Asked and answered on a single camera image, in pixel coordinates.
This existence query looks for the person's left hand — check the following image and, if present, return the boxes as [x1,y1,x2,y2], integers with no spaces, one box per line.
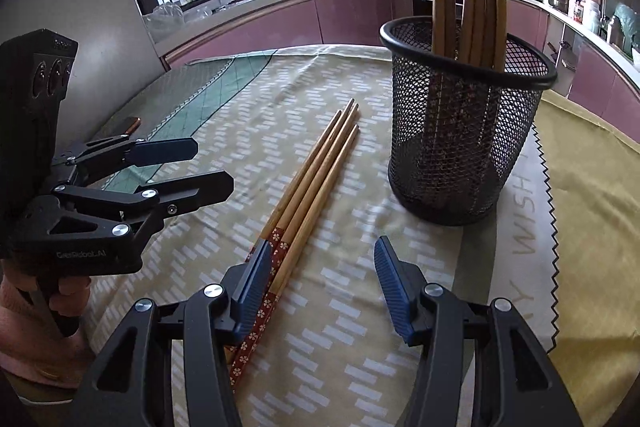
[4,261,90,342]

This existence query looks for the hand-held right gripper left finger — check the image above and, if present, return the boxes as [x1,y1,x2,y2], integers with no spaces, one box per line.
[70,238,274,427]

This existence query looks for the black mesh utensil holder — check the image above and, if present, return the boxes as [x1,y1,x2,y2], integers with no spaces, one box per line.
[379,16,558,227]

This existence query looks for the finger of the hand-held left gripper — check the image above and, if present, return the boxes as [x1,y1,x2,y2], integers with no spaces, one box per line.
[52,134,199,186]
[17,171,236,254]

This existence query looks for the clear plastic bag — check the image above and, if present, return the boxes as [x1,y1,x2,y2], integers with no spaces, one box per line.
[142,2,216,44]

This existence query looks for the person's left forearm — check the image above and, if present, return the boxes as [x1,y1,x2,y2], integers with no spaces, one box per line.
[0,279,98,385]

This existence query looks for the pink kitchen base cabinets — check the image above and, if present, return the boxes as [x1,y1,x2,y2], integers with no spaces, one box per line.
[505,0,640,128]
[160,0,416,70]

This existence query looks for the teal plastic-wrapped appliance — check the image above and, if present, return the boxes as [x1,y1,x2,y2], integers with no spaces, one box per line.
[612,4,640,50]

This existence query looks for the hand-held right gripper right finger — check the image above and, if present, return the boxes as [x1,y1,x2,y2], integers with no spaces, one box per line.
[373,235,585,427]

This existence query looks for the patchwork patterned tablecloth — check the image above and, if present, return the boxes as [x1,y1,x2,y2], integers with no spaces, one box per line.
[80,42,640,427]

